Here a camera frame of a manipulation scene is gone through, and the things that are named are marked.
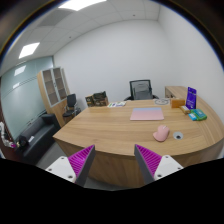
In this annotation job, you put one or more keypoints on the wooden tissue box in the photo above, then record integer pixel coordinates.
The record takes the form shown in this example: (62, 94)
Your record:
(176, 103)

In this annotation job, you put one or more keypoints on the dark leather sofa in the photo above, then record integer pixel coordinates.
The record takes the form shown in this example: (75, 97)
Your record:
(37, 138)

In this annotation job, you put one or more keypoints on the round white coaster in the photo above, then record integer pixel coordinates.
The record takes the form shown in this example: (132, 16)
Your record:
(162, 101)

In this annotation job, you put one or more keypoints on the large wooden desk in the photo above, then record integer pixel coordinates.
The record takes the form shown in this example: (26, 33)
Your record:
(114, 136)

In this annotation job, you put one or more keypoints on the low wooden side cabinet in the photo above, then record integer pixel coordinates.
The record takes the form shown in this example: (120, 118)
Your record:
(175, 92)

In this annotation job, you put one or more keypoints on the small beige box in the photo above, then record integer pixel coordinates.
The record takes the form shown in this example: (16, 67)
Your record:
(185, 110)

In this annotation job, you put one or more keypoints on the pink computer mouse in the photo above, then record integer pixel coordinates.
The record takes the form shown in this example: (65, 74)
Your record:
(162, 133)

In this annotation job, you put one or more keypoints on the black mesh office chair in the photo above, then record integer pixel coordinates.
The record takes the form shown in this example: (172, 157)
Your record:
(140, 90)

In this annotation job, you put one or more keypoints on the blue small box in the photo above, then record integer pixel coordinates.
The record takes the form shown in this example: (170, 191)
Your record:
(192, 117)

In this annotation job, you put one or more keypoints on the dark boxes on desk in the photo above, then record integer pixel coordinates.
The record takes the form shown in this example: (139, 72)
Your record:
(97, 99)

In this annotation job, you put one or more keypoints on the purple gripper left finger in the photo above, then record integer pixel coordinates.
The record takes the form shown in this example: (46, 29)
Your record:
(74, 168)

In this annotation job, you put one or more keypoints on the pink mouse pad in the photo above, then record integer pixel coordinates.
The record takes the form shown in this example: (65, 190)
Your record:
(147, 114)

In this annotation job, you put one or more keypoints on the papers on desk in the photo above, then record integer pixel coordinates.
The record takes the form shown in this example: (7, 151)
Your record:
(117, 104)

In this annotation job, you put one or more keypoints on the green box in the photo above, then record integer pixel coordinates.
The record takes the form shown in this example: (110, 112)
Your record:
(200, 115)

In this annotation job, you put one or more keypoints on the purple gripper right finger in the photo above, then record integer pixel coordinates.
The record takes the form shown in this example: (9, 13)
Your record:
(154, 166)

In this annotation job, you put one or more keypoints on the grey cable grommet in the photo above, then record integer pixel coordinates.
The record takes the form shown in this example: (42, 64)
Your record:
(178, 135)

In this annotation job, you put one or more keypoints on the wooden glass-door cabinet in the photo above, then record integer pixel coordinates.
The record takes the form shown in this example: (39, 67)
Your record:
(54, 91)

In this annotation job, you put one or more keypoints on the black visitor chair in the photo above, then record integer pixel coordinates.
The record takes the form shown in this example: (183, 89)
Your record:
(71, 109)

